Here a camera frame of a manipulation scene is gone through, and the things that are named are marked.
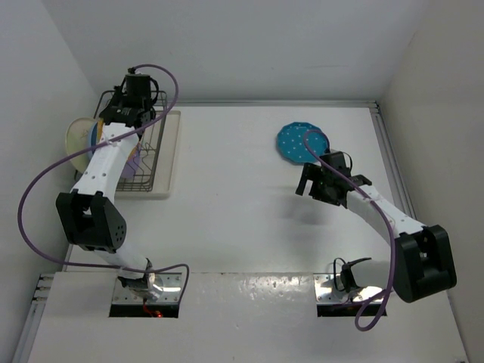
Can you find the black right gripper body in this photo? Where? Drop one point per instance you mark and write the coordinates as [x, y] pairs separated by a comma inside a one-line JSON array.
[[319, 189]]

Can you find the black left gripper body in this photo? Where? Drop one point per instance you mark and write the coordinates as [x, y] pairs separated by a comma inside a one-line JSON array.
[[115, 101]]

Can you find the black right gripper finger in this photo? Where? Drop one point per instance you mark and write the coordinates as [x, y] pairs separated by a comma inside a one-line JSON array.
[[301, 186], [310, 172]]

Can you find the teal polka dot plate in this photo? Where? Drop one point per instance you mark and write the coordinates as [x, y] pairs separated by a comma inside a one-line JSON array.
[[296, 142]]

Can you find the light blue plate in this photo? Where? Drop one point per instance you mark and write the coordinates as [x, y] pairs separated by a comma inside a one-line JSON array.
[[89, 136]]

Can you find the cream floral plate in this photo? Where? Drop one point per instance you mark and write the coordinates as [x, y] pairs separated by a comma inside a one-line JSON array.
[[77, 139]]

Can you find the purple bear plate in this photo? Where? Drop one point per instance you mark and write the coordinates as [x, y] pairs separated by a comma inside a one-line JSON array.
[[132, 165]]

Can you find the yellow polka dot plate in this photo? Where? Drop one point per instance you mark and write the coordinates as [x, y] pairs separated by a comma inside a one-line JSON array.
[[97, 131]]

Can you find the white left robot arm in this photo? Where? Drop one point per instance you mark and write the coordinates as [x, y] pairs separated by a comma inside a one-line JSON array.
[[88, 215]]

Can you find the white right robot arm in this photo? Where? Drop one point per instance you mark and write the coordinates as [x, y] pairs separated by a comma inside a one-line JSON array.
[[423, 258]]

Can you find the cream drain tray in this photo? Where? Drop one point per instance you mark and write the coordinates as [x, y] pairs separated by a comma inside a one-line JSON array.
[[168, 159]]

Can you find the dark wire dish rack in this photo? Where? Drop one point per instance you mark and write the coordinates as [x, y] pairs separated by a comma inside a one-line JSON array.
[[149, 147]]

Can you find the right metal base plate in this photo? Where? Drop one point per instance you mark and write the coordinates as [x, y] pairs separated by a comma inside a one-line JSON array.
[[329, 291]]

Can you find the metal base plate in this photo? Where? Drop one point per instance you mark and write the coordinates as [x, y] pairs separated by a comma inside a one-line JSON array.
[[159, 289], [329, 291]]

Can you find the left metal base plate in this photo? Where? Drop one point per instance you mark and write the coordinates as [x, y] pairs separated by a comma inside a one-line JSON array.
[[159, 289]]

